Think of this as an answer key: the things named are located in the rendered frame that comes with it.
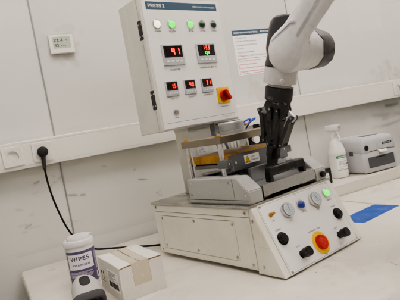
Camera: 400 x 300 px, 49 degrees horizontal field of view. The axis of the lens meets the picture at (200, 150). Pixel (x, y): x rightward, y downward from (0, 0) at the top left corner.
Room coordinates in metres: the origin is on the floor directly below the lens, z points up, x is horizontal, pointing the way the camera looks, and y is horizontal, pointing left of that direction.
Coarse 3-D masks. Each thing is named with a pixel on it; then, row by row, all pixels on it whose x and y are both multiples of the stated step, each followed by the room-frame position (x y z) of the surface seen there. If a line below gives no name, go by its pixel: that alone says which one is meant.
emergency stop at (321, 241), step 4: (316, 236) 1.14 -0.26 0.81; (320, 236) 1.14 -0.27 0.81; (324, 236) 1.15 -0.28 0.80; (316, 240) 1.13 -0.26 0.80; (320, 240) 1.13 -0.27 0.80; (324, 240) 1.14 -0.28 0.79; (320, 244) 1.12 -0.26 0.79; (324, 244) 1.13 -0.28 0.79; (328, 244) 1.14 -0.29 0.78; (320, 248) 1.13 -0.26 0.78; (324, 248) 1.13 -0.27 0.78
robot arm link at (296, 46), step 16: (304, 0) 0.96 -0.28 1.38; (320, 0) 0.94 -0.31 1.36; (304, 16) 0.96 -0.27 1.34; (320, 16) 0.96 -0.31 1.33; (288, 32) 0.99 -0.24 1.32; (304, 32) 0.97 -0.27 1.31; (272, 48) 1.02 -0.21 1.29; (288, 48) 0.99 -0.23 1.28; (304, 48) 0.99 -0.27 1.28; (320, 48) 1.03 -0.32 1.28; (272, 64) 1.05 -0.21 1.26; (288, 64) 1.00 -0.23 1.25; (304, 64) 1.01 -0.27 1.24
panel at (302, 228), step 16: (304, 192) 1.21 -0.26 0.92; (320, 192) 1.25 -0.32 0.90; (272, 208) 1.12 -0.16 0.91; (304, 208) 1.17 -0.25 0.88; (320, 208) 1.21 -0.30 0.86; (272, 224) 1.09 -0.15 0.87; (288, 224) 1.12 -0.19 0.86; (304, 224) 1.15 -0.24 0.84; (320, 224) 1.18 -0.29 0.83; (336, 224) 1.21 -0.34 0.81; (304, 240) 1.12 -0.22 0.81; (336, 240) 1.17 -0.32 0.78; (352, 240) 1.21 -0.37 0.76; (288, 256) 1.06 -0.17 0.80; (320, 256) 1.12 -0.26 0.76
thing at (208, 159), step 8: (232, 144) 1.33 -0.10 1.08; (256, 144) 1.41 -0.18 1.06; (264, 144) 1.34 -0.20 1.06; (216, 152) 1.36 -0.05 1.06; (224, 152) 1.29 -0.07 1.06; (232, 152) 1.24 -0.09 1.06; (200, 160) 1.32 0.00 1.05; (208, 160) 1.29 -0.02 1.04; (216, 160) 1.27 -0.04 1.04; (200, 168) 1.33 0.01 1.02; (208, 168) 1.30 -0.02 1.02
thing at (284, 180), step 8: (280, 160) 1.28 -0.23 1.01; (248, 168) 1.21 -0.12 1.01; (256, 168) 1.22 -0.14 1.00; (264, 168) 1.24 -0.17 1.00; (312, 168) 1.26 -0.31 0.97; (256, 176) 1.21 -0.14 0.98; (264, 176) 1.23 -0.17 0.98; (280, 176) 1.22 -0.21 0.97; (288, 176) 1.20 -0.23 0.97; (296, 176) 1.21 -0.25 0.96; (304, 176) 1.23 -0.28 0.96; (312, 176) 1.26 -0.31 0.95; (264, 184) 1.14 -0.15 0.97; (272, 184) 1.15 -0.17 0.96; (280, 184) 1.17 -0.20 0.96; (288, 184) 1.19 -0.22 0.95; (296, 184) 1.21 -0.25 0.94; (264, 192) 1.13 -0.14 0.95; (272, 192) 1.15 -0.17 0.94
